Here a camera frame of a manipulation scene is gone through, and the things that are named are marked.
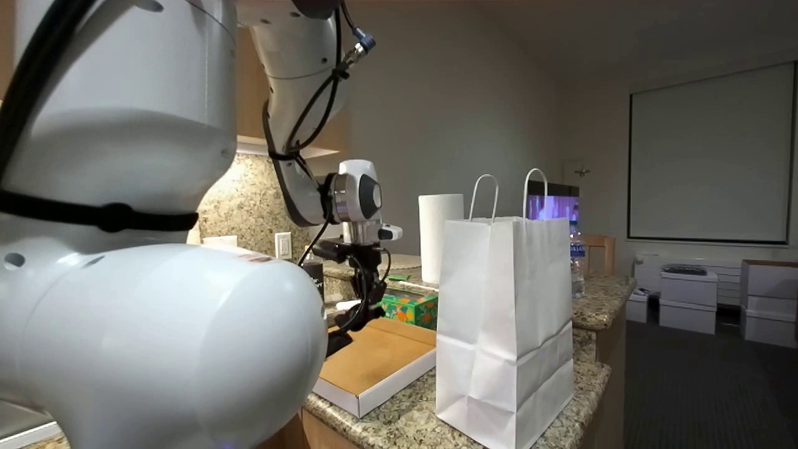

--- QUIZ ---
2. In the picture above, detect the wooden dining chair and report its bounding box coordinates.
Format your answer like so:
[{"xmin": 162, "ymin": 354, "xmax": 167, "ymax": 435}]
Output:
[{"xmin": 584, "ymin": 232, "xmax": 617, "ymax": 281}]

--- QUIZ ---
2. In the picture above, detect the wooden wall cabinet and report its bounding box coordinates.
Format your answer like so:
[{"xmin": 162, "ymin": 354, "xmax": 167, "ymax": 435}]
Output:
[{"xmin": 234, "ymin": 21, "xmax": 350, "ymax": 157}]

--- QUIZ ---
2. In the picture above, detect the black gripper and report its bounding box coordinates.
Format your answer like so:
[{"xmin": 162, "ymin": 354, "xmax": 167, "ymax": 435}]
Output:
[{"xmin": 338, "ymin": 251, "xmax": 387, "ymax": 319}]

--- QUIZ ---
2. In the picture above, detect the white projection screen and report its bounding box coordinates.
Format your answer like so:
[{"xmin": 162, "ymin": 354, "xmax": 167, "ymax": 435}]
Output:
[{"xmin": 625, "ymin": 60, "xmax": 798, "ymax": 247}]

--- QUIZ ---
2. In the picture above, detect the small white box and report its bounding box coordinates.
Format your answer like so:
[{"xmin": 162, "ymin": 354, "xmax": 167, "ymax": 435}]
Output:
[{"xmin": 624, "ymin": 283, "xmax": 652, "ymax": 324}]

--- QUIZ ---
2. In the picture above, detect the wooden counter cabinet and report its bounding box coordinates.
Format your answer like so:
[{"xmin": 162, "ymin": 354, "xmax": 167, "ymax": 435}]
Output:
[{"xmin": 264, "ymin": 408, "xmax": 358, "ymax": 449}]

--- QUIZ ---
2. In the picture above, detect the large white storage box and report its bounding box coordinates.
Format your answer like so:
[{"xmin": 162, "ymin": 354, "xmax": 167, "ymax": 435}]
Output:
[{"xmin": 741, "ymin": 257, "xmax": 798, "ymax": 348}]

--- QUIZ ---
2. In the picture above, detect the white box with dark lid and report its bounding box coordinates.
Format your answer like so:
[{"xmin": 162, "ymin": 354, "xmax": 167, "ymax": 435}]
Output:
[{"xmin": 657, "ymin": 262, "xmax": 721, "ymax": 336}]

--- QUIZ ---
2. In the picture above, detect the narrow white wall outlet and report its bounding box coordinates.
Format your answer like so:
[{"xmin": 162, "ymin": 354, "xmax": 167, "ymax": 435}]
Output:
[{"xmin": 272, "ymin": 228, "xmax": 293, "ymax": 262}]

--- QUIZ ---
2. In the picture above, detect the green patterned tissue box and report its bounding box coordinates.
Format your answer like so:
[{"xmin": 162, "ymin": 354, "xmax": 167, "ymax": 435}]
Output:
[{"xmin": 382, "ymin": 288, "xmax": 441, "ymax": 331}]

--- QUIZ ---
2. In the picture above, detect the glowing blue display screen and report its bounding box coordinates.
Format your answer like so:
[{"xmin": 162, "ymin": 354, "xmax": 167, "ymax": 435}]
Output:
[{"xmin": 526, "ymin": 181, "xmax": 580, "ymax": 232}]

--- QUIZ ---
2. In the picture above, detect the blue labelled water bottle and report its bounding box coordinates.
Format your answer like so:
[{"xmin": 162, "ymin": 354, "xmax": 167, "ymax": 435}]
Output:
[{"xmin": 571, "ymin": 238, "xmax": 587, "ymax": 294}]

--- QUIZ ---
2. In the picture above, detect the thick black cable bundle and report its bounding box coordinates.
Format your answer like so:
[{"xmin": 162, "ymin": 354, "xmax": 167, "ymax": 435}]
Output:
[{"xmin": 0, "ymin": 0, "xmax": 96, "ymax": 158}]

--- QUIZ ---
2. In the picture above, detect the white paper towel roll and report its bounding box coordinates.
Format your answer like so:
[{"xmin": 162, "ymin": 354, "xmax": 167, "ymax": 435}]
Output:
[{"xmin": 415, "ymin": 191, "xmax": 466, "ymax": 287}]

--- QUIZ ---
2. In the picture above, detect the thin black camera cable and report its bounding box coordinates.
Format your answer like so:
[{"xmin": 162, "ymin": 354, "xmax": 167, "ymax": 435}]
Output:
[{"xmin": 262, "ymin": 0, "xmax": 379, "ymax": 269}]

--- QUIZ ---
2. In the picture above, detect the white paper bag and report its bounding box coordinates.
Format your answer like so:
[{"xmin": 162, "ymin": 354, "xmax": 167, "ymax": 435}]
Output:
[{"xmin": 434, "ymin": 163, "xmax": 577, "ymax": 449}]

